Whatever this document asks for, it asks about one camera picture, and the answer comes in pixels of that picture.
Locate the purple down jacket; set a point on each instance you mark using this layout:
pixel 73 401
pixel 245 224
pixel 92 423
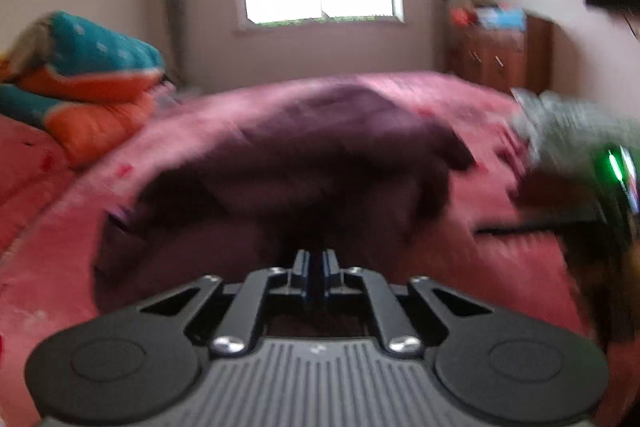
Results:
pixel 344 169

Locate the red box on dresser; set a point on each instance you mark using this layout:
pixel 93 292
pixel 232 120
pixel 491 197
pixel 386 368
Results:
pixel 462 17

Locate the orange teal folded quilt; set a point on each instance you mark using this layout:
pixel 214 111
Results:
pixel 88 86

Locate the brown wooden dresser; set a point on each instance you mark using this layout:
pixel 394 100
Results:
pixel 503 59

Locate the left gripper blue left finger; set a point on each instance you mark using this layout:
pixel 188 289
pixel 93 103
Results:
pixel 264 294

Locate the blue box on dresser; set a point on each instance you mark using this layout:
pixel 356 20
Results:
pixel 493 17

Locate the pink heart-print pillow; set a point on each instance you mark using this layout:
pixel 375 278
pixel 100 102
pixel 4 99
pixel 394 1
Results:
pixel 34 172

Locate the pink heart-print bed cover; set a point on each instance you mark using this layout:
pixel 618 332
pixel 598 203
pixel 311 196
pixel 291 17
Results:
pixel 505 340

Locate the light green quilted jacket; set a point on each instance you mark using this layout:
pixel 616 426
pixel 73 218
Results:
pixel 564 134

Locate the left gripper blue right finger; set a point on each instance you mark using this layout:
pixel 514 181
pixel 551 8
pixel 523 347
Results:
pixel 367 294

